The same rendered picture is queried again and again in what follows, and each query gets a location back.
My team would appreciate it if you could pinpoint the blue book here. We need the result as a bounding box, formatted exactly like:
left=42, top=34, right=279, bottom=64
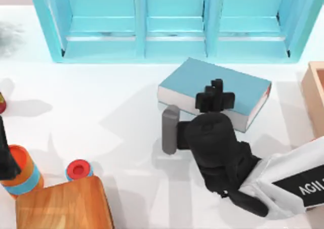
left=157, top=57, right=272, bottom=133

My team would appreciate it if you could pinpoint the light blue rack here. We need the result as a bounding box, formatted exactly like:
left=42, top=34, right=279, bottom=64
left=28, top=0, right=324, bottom=64

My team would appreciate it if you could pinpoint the pale grey rounded box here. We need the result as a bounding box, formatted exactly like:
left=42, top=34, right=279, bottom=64
left=161, top=105, right=181, bottom=155

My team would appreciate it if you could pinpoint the salmon-coloured box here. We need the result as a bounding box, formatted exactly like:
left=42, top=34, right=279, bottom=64
left=300, top=61, right=324, bottom=139

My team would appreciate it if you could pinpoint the blue bottle with red cap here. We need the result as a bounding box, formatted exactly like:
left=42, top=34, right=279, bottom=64
left=65, top=159, right=96, bottom=182

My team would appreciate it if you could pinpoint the wooden board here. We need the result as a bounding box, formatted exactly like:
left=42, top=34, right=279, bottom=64
left=15, top=175, right=115, bottom=229

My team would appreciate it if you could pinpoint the orange cup with blue band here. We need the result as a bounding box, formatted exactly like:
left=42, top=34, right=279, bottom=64
left=0, top=144, right=45, bottom=200

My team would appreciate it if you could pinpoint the red and yellow can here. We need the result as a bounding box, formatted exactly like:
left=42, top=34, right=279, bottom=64
left=0, top=91, right=7, bottom=114

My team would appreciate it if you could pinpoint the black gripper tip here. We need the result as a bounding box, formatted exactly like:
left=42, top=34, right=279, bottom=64
left=0, top=114, right=22, bottom=182

